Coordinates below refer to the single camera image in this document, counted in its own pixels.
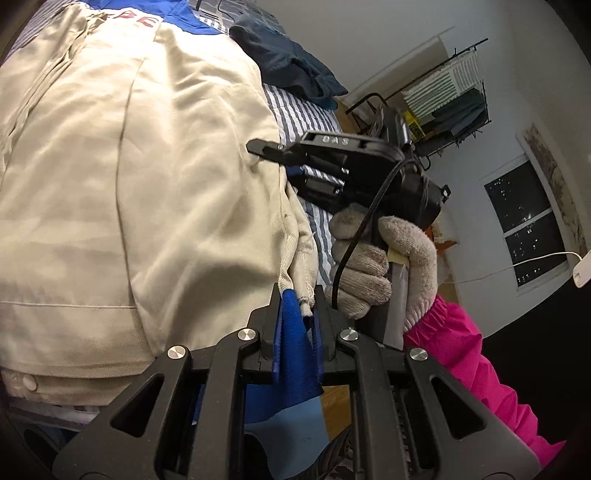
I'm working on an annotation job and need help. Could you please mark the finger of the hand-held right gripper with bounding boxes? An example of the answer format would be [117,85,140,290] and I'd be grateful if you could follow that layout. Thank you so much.
[284,162,348,214]
[246,137,306,163]

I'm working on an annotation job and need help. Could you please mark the dark striped cloth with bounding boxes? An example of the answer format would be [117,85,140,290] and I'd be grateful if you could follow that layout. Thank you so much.
[318,422,358,480]

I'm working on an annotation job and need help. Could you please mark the white charger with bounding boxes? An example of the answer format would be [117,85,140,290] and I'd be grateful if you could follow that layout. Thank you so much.
[571,251,591,291]

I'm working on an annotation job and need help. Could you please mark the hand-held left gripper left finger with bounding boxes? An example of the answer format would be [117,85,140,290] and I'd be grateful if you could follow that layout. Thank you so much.
[52,284,283,480]

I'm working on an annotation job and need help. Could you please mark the dark window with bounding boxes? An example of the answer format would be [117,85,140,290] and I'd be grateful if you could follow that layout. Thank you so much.
[482,154,571,296]

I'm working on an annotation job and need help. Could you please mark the black clothes rack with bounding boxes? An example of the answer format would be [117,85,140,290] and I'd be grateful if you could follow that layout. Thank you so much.
[345,39,492,171]

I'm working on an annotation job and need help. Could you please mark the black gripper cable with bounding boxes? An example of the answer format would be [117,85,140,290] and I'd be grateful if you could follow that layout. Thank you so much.
[333,157,419,310]

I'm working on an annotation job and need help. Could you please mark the person's right hand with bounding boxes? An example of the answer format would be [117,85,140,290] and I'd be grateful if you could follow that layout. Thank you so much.
[324,203,438,334]

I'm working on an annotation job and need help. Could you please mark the dark blue clothing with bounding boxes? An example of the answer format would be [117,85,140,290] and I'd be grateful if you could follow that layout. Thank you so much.
[229,14,349,110]

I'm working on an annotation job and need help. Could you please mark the blue checked bed sheet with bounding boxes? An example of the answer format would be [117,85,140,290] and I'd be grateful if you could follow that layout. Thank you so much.
[189,0,287,35]

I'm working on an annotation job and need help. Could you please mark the wall poster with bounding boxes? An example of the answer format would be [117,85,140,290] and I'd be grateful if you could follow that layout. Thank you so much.
[516,122,591,257]

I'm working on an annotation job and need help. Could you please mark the dark hanging clothes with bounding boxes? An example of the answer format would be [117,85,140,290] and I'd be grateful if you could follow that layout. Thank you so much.
[431,89,488,139]

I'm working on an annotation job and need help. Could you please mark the thin white charger cable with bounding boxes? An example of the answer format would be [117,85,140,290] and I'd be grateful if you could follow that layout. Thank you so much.
[443,251,583,284]

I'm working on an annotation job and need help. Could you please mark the striped hanging towel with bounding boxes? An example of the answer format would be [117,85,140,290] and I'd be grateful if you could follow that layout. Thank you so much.
[401,50,478,121]

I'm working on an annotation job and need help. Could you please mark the yellow box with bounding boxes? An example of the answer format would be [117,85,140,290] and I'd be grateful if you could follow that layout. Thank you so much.
[401,111,426,139]

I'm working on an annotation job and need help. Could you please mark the cream and blue jacket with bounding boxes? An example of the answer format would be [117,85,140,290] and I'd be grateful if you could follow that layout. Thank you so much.
[0,0,333,480]

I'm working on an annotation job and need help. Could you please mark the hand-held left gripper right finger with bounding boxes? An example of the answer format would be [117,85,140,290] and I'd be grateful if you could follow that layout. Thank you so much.
[313,295,542,480]

